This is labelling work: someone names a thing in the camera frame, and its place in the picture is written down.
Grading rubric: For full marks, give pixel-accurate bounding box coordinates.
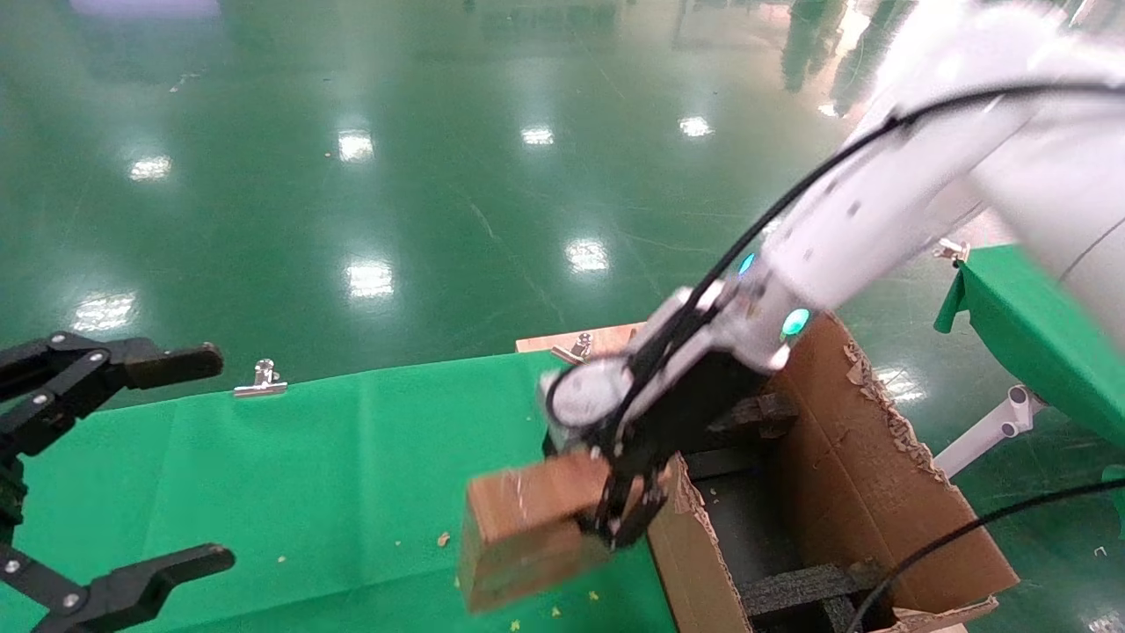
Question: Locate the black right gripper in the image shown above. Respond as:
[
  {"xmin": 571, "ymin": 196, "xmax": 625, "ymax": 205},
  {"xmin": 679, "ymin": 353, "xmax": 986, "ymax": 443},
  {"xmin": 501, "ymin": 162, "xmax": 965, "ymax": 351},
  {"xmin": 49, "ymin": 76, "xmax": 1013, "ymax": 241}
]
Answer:
[{"xmin": 591, "ymin": 352, "xmax": 767, "ymax": 553}]

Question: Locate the white metal table leg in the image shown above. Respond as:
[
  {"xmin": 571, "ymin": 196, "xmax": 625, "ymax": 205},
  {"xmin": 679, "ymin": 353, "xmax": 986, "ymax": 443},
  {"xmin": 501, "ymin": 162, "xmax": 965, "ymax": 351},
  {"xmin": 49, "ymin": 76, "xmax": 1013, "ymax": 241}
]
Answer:
[{"xmin": 933, "ymin": 384, "xmax": 1047, "ymax": 480}]

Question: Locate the black hanging cable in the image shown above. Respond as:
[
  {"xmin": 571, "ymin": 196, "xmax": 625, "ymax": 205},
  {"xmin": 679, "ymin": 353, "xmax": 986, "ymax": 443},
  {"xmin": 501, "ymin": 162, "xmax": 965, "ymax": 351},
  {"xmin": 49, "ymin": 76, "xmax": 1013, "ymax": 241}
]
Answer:
[{"xmin": 844, "ymin": 479, "xmax": 1125, "ymax": 633}]

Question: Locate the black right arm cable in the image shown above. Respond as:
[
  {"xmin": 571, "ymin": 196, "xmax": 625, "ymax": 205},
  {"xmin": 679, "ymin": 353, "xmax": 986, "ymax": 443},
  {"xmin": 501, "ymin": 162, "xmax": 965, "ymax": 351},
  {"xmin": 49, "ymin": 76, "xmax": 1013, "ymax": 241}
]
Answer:
[{"xmin": 615, "ymin": 82, "xmax": 1125, "ymax": 423}]

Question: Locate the large open cardboard carton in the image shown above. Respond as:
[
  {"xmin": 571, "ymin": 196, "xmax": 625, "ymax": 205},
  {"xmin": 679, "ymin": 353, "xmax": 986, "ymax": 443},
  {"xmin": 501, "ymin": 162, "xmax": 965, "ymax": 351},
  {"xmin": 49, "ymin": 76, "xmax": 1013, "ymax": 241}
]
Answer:
[{"xmin": 646, "ymin": 312, "xmax": 1020, "ymax": 633}]

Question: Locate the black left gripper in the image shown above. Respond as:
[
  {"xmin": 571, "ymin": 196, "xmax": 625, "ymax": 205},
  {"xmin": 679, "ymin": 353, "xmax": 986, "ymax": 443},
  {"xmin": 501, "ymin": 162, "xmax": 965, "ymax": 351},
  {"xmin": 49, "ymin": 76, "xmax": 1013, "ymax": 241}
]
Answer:
[{"xmin": 0, "ymin": 331, "xmax": 236, "ymax": 633}]

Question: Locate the small brown cardboard box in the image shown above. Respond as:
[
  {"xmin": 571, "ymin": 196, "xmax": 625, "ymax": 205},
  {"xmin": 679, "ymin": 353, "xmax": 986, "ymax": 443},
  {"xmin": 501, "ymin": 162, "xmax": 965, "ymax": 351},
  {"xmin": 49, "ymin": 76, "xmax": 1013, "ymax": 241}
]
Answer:
[{"xmin": 457, "ymin": 448, "xmax": 621, "ymax": 614}]

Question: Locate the light wooden board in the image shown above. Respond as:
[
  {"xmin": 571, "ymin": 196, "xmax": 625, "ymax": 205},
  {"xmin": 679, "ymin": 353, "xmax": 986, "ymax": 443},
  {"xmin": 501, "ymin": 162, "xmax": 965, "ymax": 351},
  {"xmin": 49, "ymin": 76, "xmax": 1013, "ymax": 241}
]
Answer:
[{"xmin": 516, "ymin": 323, "xmax": 649, "ymax": 363}]

